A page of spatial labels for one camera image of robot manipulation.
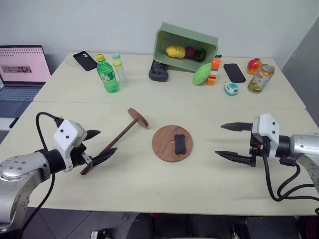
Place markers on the black block on base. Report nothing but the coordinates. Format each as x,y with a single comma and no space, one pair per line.
180,144

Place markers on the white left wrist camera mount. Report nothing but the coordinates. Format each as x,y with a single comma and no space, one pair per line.
66,134

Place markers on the brown wooden rod with disc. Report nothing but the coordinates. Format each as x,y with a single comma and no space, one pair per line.
122,135

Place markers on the red yellow toy apple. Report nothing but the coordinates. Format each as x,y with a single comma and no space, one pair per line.
254,65

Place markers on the grey open laptop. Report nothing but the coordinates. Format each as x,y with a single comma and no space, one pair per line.
22,64

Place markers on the green oval toy fruit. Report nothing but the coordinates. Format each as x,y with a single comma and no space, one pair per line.
201,74

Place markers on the plain black phone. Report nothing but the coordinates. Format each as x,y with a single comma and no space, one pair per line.
234,73

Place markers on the clear bottle yellow-green cap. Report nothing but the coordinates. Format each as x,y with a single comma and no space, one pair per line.
121,76

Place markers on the grey partition panel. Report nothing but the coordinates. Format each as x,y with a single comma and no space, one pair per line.
305,69

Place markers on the dark green toy fruit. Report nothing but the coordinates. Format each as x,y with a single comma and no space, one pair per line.
200,54

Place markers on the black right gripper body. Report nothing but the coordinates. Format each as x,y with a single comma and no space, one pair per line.
256,149

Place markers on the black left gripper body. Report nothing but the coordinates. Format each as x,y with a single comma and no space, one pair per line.
79,155

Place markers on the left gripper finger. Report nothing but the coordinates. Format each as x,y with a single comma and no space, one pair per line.
104,155
92,134

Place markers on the dark rounded shape under table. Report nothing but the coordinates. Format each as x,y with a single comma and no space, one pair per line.
139,227

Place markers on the green plastic basket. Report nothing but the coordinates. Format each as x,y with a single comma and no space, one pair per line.
184,37

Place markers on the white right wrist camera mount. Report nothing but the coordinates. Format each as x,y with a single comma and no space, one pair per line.
265,124

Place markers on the black handheld device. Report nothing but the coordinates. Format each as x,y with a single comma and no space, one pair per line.
159,73

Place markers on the red toy fruit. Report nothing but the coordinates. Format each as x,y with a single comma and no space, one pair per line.
190,52

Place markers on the yellow toy mango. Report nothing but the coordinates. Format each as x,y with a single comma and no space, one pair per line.
175,51

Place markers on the clear bottle mint cap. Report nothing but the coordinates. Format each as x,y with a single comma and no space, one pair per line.
116,56

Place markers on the black phone with camera lenses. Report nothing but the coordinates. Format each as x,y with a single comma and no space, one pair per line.
85,61

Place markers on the orange juice can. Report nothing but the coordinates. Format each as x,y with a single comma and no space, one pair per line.
260,79

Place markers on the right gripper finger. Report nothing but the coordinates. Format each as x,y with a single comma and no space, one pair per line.
233,156
236,126

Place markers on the round wooden board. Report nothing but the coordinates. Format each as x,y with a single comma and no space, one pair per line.
164,147

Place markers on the white teal small gadget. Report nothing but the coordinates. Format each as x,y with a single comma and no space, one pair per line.
231,88

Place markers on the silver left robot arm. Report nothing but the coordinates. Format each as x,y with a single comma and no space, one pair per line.
15,169

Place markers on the green soda bottle yellow cap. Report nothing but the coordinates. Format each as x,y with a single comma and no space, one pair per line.
107,74

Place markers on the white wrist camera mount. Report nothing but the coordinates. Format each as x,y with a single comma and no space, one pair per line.
265,124
66,134

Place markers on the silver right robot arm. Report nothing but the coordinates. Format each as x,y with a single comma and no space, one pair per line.
302,147

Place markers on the orange white green block stack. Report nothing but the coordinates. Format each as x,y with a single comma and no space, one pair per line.
214,72

